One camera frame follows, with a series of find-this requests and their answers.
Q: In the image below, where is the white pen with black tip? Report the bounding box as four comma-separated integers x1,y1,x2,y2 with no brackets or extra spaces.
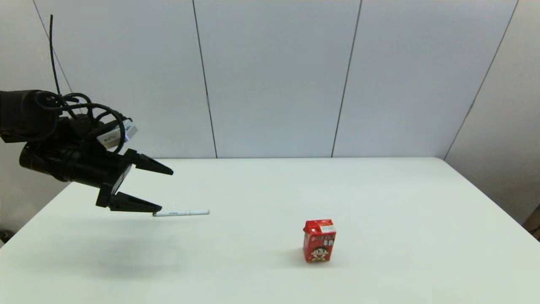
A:
153,210,211,217

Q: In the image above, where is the red milk carton with cartoon face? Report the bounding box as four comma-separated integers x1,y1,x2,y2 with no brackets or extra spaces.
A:
302,219,337,263

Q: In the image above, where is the brown object behind table corner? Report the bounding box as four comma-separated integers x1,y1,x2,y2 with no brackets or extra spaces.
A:
522,204,540,242

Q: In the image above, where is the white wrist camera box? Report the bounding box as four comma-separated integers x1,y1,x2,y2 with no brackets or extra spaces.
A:
97,122,139,149

